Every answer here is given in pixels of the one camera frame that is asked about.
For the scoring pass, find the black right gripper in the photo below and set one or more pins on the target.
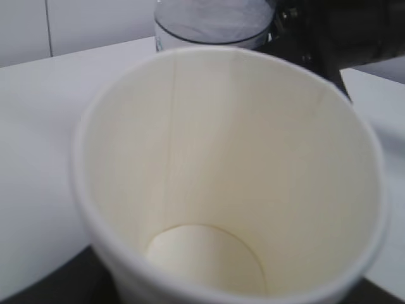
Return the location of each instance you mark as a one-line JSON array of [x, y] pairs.
[[327, 36]]

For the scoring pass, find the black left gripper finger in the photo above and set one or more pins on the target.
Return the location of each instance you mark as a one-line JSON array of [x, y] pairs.
[[84, 279]]

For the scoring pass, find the clear plastic water bottle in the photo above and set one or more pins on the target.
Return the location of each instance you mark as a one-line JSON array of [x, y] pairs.
[[244, 24]]

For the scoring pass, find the white paper cup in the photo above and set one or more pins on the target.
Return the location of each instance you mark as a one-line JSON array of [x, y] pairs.
[[222, 175]]

